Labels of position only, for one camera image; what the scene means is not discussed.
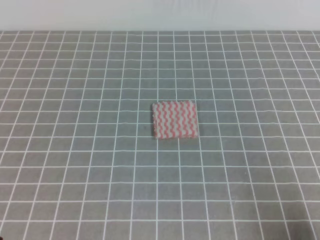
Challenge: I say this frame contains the pink white wavy towel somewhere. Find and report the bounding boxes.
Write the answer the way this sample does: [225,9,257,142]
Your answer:
[152,100,199,140]

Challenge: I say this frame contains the grey grid tablecloth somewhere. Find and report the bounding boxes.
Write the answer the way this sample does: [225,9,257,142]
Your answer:
[0,31,320,240]

